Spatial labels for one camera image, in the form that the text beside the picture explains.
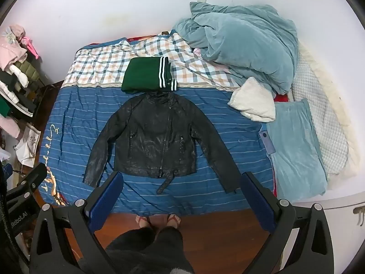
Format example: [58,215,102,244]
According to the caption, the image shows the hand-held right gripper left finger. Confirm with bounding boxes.
[29,171,124,274]

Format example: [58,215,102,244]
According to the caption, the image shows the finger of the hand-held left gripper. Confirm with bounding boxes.
[5,163,48,204]

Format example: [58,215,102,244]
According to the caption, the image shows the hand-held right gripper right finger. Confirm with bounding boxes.
[241,172,335,274]

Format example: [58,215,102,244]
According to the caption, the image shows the black leather jacket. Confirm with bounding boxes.
[83,92,243,196]

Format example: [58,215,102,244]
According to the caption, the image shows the pile of clothes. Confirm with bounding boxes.
[0,24,46,137]

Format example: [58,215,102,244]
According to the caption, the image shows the white printed bag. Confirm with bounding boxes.
[15,123,42,167]

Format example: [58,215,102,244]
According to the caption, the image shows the person's left foot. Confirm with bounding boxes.
[136,215,151,229]

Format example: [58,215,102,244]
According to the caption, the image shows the person's foot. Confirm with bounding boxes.
[136,215,151,229]
[167,213,181,229]

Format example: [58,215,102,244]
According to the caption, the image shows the blue phone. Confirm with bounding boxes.
[259,130,276,156]

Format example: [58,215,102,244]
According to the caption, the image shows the light blue folded blanket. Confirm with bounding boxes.
[265,98,328,203]

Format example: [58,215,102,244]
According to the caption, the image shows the person's black pants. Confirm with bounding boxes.
[105,225,196,274]

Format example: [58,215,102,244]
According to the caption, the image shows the person's right foot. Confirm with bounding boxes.
[167,213,181,229]

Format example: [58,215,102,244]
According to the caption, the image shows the blue striped bed sheet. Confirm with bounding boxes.
[40,86,278,216]

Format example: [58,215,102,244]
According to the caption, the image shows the white cabinet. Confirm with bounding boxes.
[278,181,365,274]

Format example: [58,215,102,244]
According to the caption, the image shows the white fluffy towel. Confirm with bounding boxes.
[228,76,276,123]

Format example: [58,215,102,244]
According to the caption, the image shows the plaid blanket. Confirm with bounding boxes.
[62,31,246,92]

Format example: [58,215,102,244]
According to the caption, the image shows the green folded garment white stripes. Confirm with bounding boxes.
[121,57,179,95]

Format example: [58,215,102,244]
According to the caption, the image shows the light blue duvet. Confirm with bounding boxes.
[172,1,299,95]

